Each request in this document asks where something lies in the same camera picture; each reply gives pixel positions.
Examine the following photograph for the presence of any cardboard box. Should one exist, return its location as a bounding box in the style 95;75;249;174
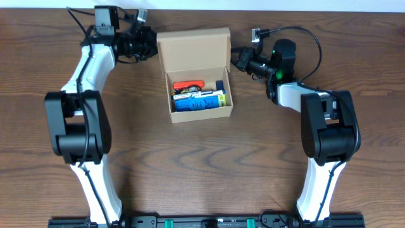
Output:
157;27;234;123

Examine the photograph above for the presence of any black teardrop-shaped tool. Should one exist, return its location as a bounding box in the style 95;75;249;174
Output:
171;86;201;96

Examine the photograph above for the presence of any blue whiteboard marker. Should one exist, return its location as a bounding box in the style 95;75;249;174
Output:
193;91;221;98

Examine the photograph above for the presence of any yellow highlighter with dark cap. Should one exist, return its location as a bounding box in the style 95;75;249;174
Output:
216;80;227;107

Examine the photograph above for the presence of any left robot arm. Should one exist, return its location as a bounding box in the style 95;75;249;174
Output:
44;6;158;227

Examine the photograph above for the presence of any black whiteboard marker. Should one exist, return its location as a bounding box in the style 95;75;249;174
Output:
172;92;201;100

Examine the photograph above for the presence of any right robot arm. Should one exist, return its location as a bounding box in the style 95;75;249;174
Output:
231;39;361;227

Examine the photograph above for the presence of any black mounting rail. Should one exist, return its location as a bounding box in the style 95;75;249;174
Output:
47;213;365;228

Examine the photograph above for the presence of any right black cable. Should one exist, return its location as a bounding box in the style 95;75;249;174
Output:
258;25;361;224

